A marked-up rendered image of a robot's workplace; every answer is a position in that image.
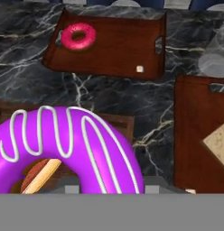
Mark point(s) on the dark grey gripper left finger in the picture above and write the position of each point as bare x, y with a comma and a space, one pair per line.
70, 182

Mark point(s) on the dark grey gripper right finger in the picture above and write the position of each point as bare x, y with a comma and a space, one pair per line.
153, 183

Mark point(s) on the purple donut with white icing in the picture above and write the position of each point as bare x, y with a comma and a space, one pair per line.
95, 141

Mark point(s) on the brown and tan cake slice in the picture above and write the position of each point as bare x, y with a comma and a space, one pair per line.
38, 174

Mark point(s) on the beige speckled bread slice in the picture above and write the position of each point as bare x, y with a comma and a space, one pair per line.
219, 144

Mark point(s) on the small white cube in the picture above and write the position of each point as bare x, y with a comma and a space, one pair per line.
139, 69

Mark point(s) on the clear glass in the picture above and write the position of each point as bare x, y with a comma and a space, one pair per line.
213, 60

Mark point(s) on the pink sprinkled donut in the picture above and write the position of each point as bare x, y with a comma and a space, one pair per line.
86, 37

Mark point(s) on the blue stool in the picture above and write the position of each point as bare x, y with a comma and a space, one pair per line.
204, 3
98, 2
150, 3

